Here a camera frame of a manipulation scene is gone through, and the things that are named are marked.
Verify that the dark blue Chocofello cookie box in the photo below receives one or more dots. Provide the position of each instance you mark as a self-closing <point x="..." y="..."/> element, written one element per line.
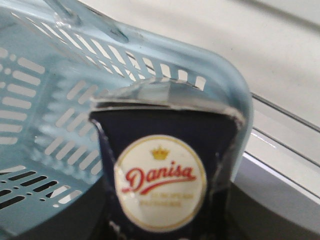
<point x="167" y="151"/>

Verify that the white store shelf board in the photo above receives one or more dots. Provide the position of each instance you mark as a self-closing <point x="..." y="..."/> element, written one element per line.
<point x="275" y="44"/>

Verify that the light blue plastic basket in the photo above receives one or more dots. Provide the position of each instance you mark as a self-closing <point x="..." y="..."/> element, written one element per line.
<point x="56" y="56"/>

